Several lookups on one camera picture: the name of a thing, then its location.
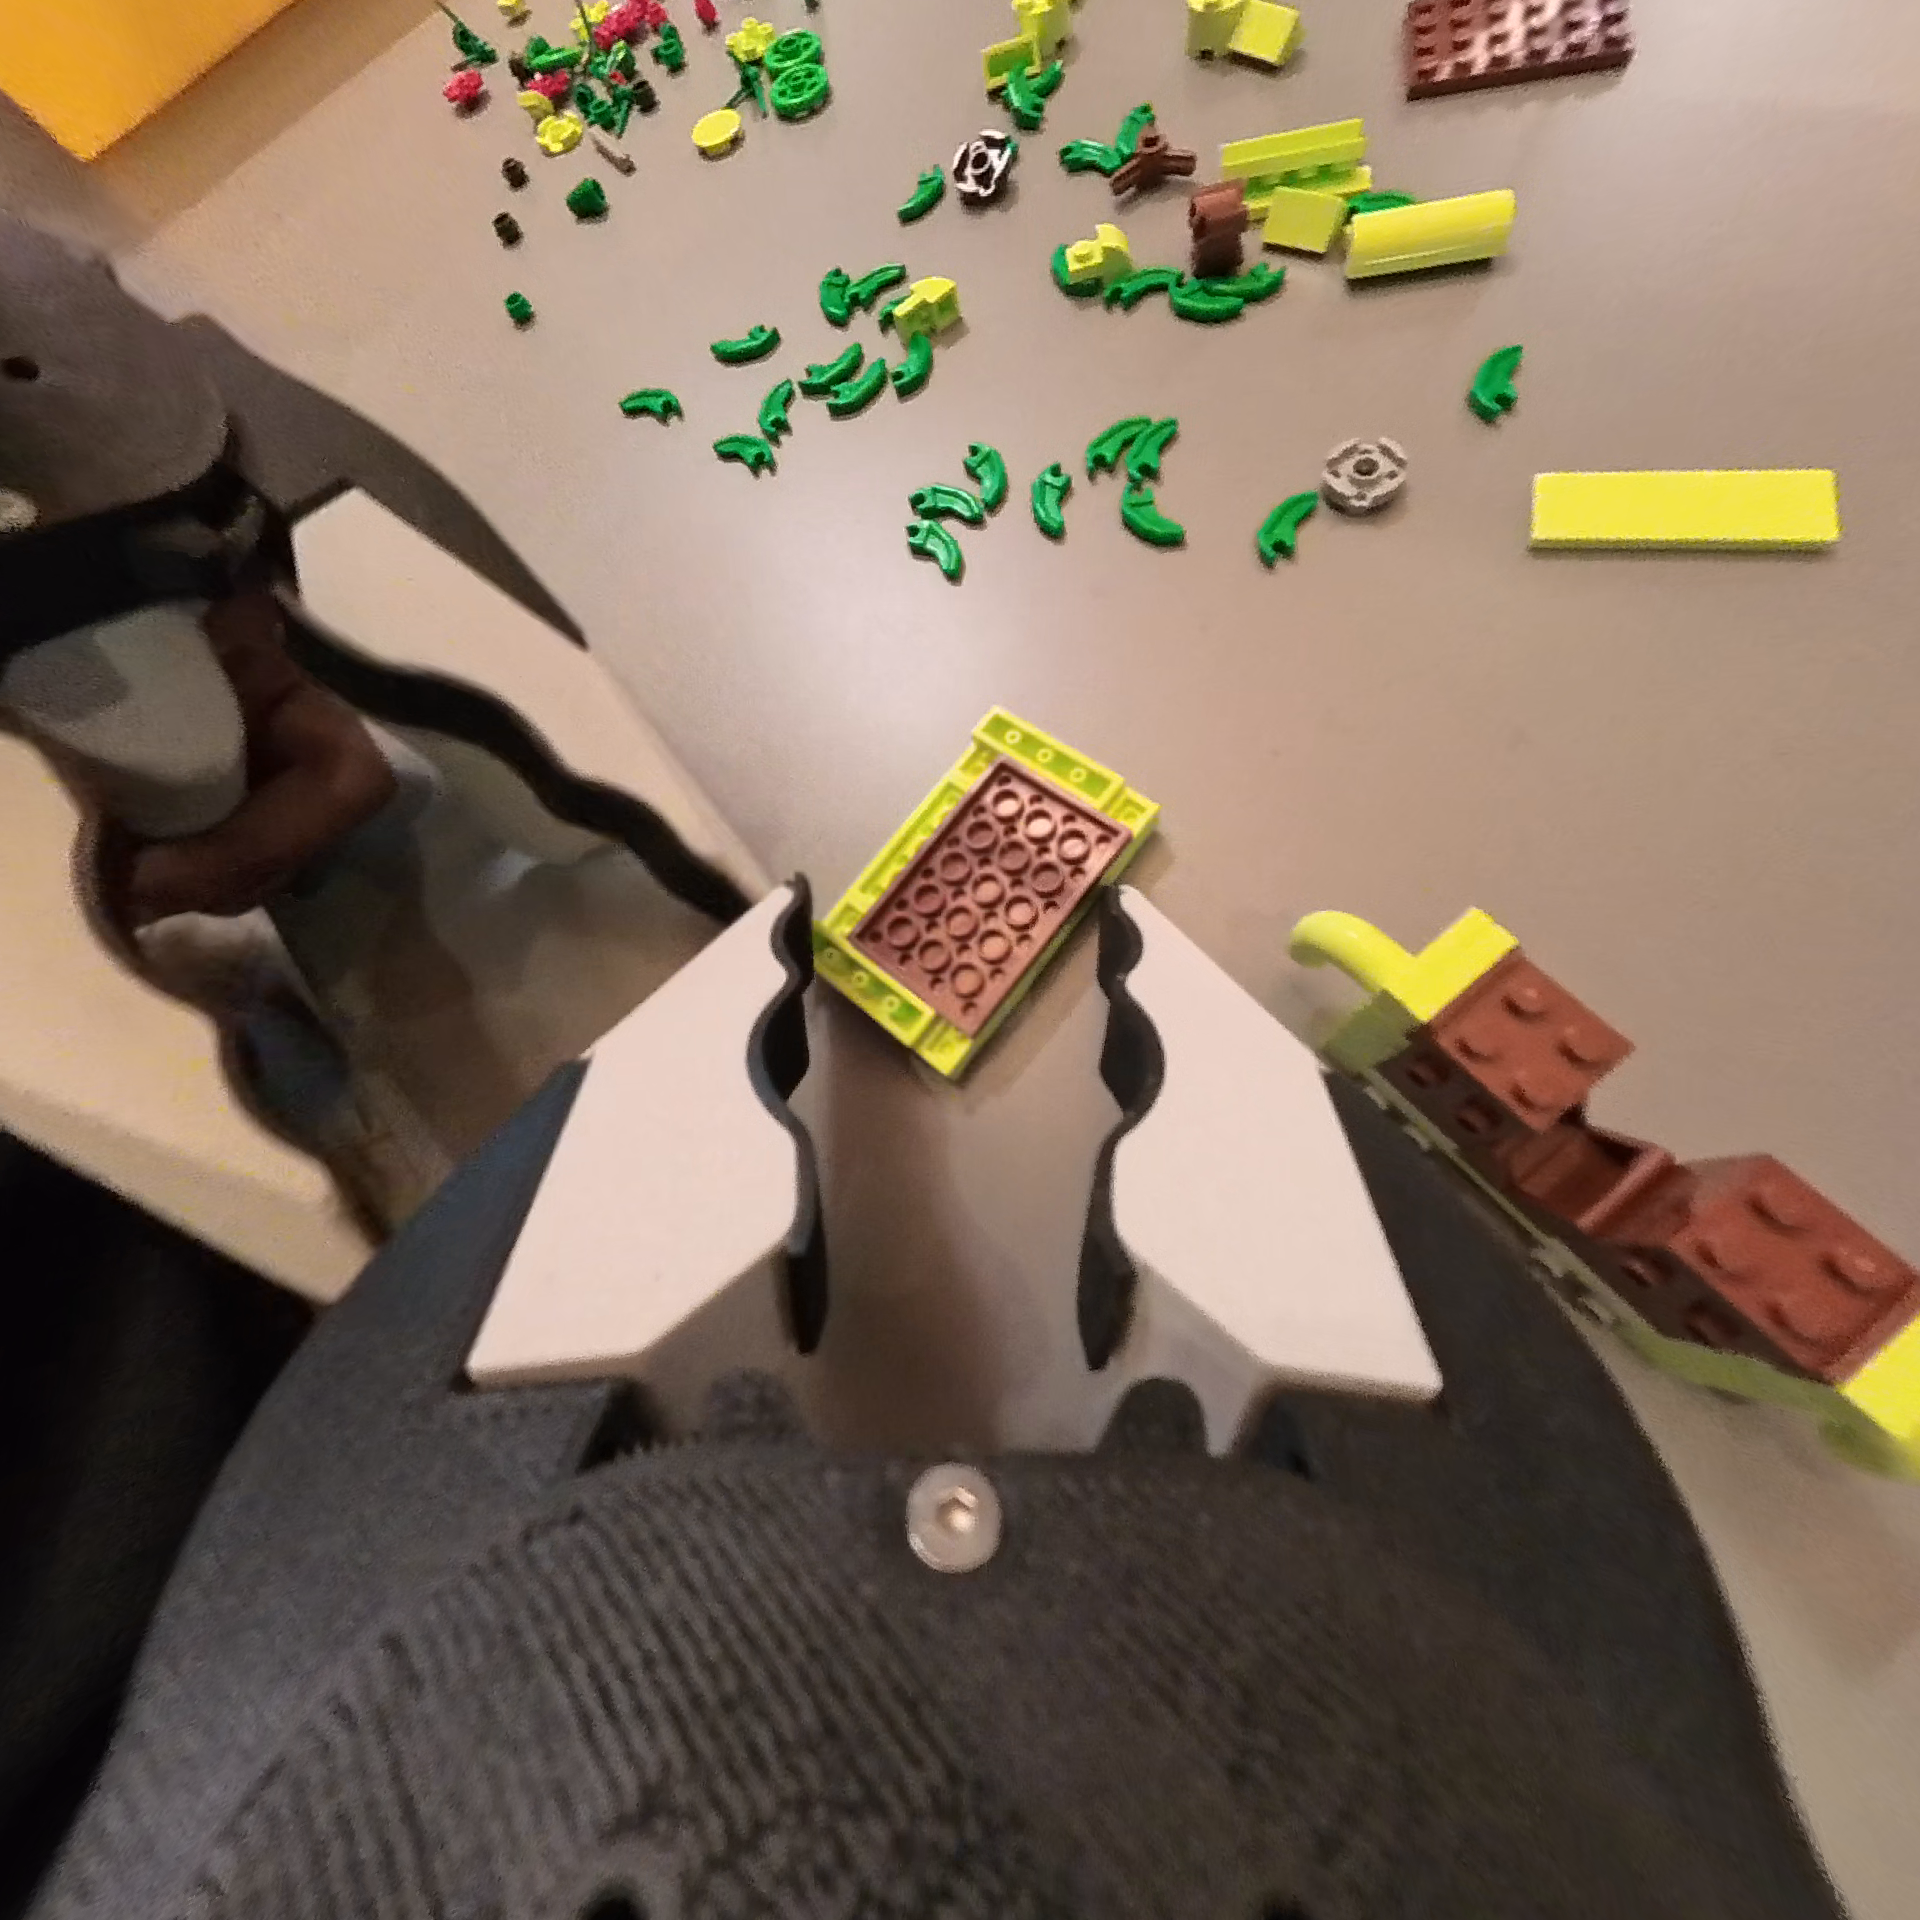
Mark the brown studded plate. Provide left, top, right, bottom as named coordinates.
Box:
left=1405, top=0, right=1637, bottom=98

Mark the person's black jacket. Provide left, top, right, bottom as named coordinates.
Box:
left=0, top=1141, right=301, bottom=1920

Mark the lime round brick with tile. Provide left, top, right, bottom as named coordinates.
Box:
left=1184, top=0, right=1301, bottom=66

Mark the lime curved brick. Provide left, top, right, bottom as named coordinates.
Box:
left=1342, top=190, right=1518, bottom=282

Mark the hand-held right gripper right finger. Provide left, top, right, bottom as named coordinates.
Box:
left=1076, top=884, right=1444, bottom=1449

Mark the yellow plastic bin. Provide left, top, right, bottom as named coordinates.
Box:
left=0, top=0, right=301, bottom=161

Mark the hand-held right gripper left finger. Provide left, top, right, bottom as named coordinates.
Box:
left=465, top=882, right=827, bottom=1442

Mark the brown and lime brick assembly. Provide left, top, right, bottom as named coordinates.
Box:
left=1290, top=908, right=1920, bottom=1480

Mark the person's left hand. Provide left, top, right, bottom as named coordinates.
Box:
left=118, top=593, right=405, bottom=923

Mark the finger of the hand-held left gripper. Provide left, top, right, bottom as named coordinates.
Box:
left=0, top=728, right=393, bottom=1307
left=276, top=481, right=774, bottom=923

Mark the scatter of green leaf pieces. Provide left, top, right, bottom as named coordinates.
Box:
left=619, top=97, right=1528, bottom=587

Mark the pile of small flower pieces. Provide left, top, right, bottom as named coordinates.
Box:
left=440, top=0, right=693, bottom=161

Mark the lime brick panel with face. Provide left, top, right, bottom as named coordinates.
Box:
left=813, top=708, right=1161, bottom=1078

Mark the long lime flat tile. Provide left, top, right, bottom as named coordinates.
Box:
left=1530, top=469, right=1840, bottom=554

